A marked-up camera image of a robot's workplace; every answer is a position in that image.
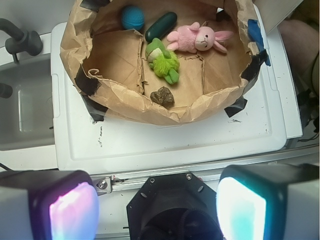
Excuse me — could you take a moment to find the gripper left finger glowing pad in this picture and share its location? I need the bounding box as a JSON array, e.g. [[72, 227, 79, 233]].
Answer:
[[0, 170, 100, 240]]

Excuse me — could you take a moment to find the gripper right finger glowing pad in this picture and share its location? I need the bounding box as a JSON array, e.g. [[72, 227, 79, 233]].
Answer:
[[216, 163, 320, 240]]

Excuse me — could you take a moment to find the dark brown rock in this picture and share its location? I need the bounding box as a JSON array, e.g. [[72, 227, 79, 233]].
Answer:
[[150, 86, 175, 109]]

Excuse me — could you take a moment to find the white plastic lid tray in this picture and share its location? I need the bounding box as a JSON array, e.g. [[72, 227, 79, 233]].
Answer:
[[51, 0, 303, 175]]

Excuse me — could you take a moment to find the brown paper bag bowl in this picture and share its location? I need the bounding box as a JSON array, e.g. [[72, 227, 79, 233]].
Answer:
[[60, 0, 268, 126]]

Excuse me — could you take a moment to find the grey faucet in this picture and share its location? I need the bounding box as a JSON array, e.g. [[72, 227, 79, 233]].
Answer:
[[0, 18, 43, 64]]

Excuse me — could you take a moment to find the green plush toy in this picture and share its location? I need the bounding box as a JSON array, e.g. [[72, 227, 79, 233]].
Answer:
[[144, 38, 180, 85]]

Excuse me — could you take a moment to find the pink plush bunny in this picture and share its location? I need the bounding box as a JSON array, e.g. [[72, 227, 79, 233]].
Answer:
[[166, 22, 234, 54]]

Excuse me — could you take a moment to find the blue ball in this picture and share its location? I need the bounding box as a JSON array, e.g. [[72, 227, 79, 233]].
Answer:
[[121, 5, 145, 31]]

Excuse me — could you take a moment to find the dark green oblong case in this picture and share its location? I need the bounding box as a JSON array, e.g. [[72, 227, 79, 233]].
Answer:
[[145, 11, 178, 43]]

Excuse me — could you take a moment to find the metal corner bracket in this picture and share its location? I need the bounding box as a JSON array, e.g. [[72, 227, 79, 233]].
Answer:
[[92, 175, 115, 196]]

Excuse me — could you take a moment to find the aluminium rail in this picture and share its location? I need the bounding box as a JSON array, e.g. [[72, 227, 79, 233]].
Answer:
[[90, 144, 320, 192]]

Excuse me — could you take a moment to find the black hexagonal mount plate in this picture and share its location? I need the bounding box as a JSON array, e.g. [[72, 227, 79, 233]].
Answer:
[[126, 174, 224, 240]]

